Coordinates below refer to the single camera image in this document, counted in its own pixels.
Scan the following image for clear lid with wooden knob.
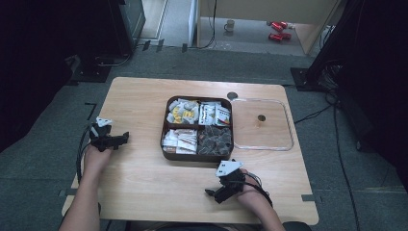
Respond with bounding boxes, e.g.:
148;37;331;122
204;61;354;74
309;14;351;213
230;97;294;152

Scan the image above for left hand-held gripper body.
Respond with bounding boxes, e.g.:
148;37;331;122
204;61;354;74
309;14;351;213
89;116;120;153

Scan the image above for pile of dark brown packets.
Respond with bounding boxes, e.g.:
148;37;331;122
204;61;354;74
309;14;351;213
196;125;233;157

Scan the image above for red drink cans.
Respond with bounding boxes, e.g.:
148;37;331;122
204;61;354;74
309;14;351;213
268;32;293;42
268;20;290;33

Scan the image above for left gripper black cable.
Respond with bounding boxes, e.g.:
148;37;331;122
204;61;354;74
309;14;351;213
75;124;97;186

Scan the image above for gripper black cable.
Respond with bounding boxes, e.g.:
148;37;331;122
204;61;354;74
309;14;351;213
75;124;97;186
239;172;274;208

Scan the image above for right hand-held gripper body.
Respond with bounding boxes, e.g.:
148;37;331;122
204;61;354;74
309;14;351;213
215;159;248;199

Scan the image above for long black floor cable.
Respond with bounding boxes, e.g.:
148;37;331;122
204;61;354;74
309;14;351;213
332;105;362;231

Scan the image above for bundle of black cables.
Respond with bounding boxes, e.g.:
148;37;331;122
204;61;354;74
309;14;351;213
317;59;344;107

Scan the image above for pile of grey yellow packets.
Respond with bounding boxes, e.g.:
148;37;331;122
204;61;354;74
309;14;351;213
166;98;200;125

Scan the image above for person's right hand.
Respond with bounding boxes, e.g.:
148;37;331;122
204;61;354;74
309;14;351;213
236;168;268;208

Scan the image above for person's left hand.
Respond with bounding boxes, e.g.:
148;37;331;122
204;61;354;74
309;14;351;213
83;143;114;177

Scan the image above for black stand base plate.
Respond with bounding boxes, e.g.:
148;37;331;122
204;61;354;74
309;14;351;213
69;55;113;85
290;66;325;92

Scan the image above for black hanging cable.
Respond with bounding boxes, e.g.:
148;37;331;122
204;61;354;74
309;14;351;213
188;0;218;50

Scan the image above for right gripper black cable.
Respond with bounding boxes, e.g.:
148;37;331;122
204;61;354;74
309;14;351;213
239;172;274;208

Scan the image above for pile of white printed packets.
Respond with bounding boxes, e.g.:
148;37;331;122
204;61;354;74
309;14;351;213
198;101;232;127

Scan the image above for brown four-compartment snack tray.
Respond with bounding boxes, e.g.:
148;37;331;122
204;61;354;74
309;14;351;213
160;94;235;163

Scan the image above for black cabinet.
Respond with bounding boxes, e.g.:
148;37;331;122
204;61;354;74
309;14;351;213
107;0;147;56

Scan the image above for pile of white red packets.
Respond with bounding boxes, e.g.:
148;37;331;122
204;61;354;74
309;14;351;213
162;128;198;155

